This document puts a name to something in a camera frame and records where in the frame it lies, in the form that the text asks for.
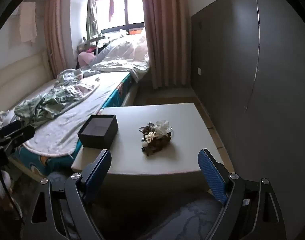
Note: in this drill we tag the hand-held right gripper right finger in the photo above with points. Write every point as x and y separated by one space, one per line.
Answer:
212 177

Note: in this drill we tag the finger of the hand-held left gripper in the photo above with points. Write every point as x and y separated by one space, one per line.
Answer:
12 128
23 133

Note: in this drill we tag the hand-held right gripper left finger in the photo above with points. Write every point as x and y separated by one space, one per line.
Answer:
100 170

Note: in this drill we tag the black jewelry box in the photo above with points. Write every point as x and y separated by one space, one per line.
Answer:
92 138

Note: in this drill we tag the pile of beaded jewelry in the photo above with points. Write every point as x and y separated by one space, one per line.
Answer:
155 140

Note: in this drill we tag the white low table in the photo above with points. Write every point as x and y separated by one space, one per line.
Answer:
132 160

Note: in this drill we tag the crumpled green garment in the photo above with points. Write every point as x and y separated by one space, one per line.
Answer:
47 105

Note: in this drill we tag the white fleece blanket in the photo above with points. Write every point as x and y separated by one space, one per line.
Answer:
62 127

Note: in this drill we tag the bed with cream headboard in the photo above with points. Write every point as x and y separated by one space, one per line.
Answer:
17 72

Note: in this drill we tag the teal printed bed sheet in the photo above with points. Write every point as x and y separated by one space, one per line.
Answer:
113 100

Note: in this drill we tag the pink plush toy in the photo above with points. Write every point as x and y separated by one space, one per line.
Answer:
87 58

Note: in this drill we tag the white hanging towel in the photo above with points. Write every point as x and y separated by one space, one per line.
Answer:
28 22

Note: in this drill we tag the narrow beige curtain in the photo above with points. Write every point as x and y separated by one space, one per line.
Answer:
57 30

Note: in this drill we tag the white duvet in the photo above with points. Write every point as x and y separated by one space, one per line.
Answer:
122 55

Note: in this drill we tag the grey wardrobe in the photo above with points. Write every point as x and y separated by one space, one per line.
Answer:
242 55

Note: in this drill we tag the green hanging garment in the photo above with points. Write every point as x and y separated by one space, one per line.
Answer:
92 20

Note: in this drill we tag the wide beige curtain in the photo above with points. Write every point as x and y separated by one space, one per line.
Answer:
165 30

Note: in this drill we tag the pink hanging garment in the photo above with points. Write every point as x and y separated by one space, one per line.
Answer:
111 5

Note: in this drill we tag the window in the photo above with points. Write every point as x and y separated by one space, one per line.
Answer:
135 7

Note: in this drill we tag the white wall socket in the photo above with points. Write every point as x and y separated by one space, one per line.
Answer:
199 71

